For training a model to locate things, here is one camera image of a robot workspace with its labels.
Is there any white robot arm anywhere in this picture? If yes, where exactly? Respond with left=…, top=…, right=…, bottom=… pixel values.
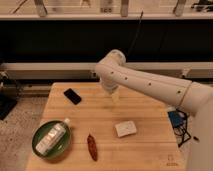
left=95, top=49, right=213, bottom=171

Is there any white rectangular eraser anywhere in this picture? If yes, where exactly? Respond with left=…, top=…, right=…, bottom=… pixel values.
left=115, top=121, right=137, bottom=137

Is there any translucent plastic cup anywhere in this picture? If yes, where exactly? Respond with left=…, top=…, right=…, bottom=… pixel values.
left=106, top=90, right=119, bottom=103

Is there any black smartphone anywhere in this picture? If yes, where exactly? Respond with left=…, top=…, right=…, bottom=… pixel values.
left=64, top=88, right=81, bottom=105

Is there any dried red chili pepper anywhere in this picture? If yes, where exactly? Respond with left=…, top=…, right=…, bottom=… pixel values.
left=87, top=134, right=98, bottom=161

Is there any green round plate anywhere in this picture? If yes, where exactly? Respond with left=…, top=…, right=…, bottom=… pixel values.
left=31, top=120, right=73, bottom=160

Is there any white plastic bottle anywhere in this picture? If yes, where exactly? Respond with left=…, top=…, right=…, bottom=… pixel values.
left=35, top=118, right=72, bottom=156

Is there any black equipment at left edge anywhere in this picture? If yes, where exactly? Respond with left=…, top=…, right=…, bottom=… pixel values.
left=0, top=71, right=22, bottom=120

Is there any black hanging cable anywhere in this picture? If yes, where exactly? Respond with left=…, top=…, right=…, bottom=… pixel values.
left=126, top=10, right=145, bottom=58

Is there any blue connector with black cables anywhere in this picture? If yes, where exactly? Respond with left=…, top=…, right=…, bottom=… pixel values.
left=168, top=109, right=192, bottom=147

